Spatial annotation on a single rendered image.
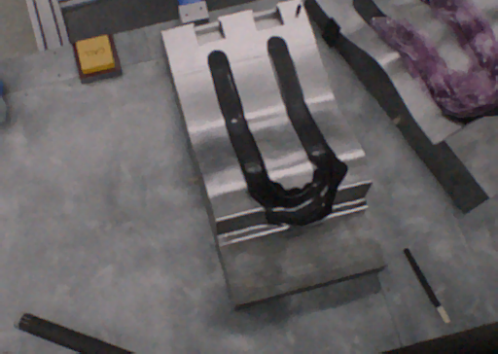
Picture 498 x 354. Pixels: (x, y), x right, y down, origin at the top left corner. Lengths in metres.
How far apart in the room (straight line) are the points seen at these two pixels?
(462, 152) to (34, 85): 0.77
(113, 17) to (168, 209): 0.98
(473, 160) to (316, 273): 0.32
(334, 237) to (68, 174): 0.48
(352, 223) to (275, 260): 0.14
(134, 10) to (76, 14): 0.17
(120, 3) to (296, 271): 1.20
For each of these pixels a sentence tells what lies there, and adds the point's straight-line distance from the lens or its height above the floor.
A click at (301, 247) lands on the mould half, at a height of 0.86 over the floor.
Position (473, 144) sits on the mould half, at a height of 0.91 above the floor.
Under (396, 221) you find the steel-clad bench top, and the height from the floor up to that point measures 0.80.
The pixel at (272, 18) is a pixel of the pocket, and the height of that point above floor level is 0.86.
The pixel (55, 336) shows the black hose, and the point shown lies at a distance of 1.12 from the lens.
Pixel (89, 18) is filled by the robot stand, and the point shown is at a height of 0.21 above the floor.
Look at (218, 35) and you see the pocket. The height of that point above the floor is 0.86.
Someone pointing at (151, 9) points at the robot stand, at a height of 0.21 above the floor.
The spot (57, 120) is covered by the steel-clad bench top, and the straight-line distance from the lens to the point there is 1.26.
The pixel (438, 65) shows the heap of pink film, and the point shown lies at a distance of 1.23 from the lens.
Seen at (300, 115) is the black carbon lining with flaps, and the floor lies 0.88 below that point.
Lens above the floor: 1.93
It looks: 73 degrees down
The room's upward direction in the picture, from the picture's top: 2 degrees counter-clockwise
